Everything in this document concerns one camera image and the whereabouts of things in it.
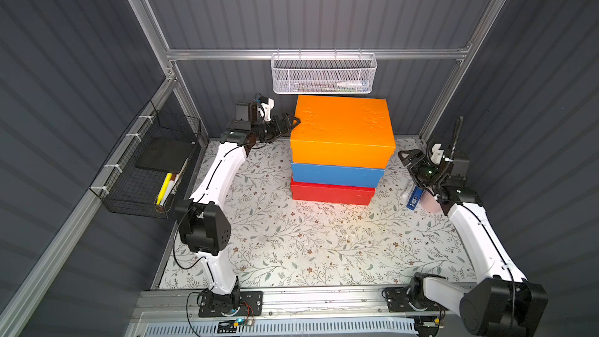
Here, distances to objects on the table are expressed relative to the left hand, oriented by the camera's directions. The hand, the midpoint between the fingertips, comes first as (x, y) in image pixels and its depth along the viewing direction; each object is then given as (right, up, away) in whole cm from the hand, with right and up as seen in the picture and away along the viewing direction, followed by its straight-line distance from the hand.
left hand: (297, 125), depth 79 cm
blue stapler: (+48, -27, +17) cm, 58 cm away
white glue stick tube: (+46, -27, +20) cm, 57 cm away
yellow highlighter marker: (-41, -20, -8) cm, 46 cm away
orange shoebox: (+15, -3, -3) cm, 16 cm away
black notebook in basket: (-43, -10, -3) cm, 44 cm away
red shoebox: (+14, -26, +17) cm, 34 cm away
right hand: (+38, -11, -1) cm, 39 cm away
